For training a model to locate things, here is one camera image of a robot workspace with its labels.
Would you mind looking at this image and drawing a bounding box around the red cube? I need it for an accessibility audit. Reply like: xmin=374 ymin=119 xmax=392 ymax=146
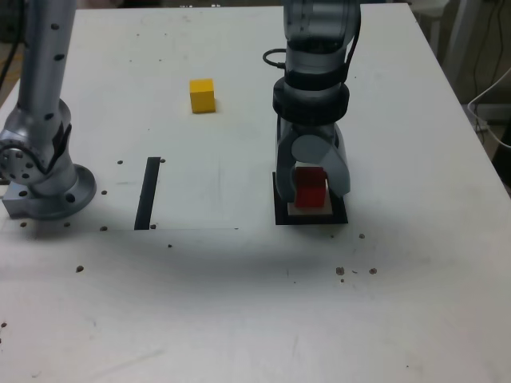
xmin=294 ymin=166 xmax=328 ymax=209

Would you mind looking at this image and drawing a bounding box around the white cable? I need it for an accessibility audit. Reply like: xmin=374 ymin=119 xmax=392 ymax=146
xmin=465 ymin=66 xmax=511 ymax=149

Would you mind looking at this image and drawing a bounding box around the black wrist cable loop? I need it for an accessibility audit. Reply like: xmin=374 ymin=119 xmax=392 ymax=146
xmin=262 ymin=23 xmax=362 ymax=83

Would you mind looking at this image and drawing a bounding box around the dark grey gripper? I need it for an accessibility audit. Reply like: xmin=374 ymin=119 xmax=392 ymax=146
xmin=275 ymin=118 xmax=353 ymax=205

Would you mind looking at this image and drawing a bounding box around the black tape strip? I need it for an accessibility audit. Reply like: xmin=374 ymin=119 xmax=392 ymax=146
xmin=134 ymin=156 xmax=161 ymax=231

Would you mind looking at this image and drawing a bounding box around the black tape square outline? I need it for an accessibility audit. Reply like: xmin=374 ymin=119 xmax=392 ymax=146
xmin=272 ymin=171 xmax=349 ymax=226

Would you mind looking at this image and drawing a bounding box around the yellow cube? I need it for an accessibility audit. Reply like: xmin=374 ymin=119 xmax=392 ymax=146
xmin=188 ymin=78 xmax=217 ymax=115

